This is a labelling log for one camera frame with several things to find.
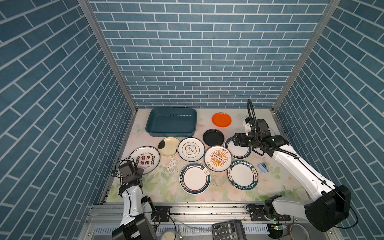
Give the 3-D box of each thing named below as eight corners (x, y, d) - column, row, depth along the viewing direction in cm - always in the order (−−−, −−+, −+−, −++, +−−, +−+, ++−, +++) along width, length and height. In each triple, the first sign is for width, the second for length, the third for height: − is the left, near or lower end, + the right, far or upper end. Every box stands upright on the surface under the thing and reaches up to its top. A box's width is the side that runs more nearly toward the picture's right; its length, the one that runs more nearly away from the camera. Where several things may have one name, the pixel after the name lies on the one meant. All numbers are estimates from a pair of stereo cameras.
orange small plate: (212, 127, 112) (213, 125, 111) (211, 113, 121) (212, 112, 119) (232, 127, 112) (232, 125, 111) (229, 114, 121) (230, 112, 120)
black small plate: (203, 145, 102) (203, 144, 100) (203, 131, 110) (203, 129, 108) (224, 146, 102) (225, 144, 100) (222, 131, 110) (223, 129, 108)
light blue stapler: (262, 174, 89) (264, 172, 87) (257, 165, 93) (258, 163, 91) (269, 171, 90) (270, 170, 88) (263, 163, 93) (265, 161, 92)
